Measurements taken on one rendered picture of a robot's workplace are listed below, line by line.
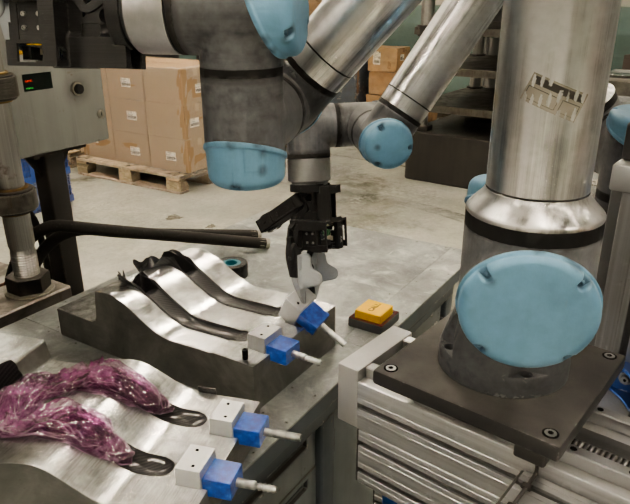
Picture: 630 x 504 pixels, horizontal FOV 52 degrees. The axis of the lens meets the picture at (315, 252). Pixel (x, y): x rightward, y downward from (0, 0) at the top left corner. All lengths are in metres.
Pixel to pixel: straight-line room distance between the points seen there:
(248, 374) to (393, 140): 0.44
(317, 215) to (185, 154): 4.02
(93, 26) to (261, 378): 0.65
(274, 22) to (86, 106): 1.33
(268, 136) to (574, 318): 0.30
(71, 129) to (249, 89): 1.28
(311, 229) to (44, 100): 0.90
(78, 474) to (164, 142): 4.41
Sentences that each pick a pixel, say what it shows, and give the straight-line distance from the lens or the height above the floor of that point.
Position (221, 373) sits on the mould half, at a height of 0.85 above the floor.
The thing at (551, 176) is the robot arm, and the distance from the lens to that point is 0.54.
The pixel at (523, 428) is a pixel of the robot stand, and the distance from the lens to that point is 0.71.
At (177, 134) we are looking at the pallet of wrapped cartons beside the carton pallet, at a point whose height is 0.44.
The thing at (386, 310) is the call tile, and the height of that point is 0.84.
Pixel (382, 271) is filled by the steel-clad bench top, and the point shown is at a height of 0.80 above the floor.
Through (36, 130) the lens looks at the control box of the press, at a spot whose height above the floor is 1.13.
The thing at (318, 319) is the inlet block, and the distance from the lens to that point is 1.16.
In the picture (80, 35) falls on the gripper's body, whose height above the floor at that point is 1.42.
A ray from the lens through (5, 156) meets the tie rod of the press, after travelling 1.57.
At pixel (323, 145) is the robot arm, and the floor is 1.21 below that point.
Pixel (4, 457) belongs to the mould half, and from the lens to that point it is 0.97.
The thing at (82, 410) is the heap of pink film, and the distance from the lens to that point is 0.97.
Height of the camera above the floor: 1.45
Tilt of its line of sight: 22 degrees down
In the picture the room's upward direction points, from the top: straight up
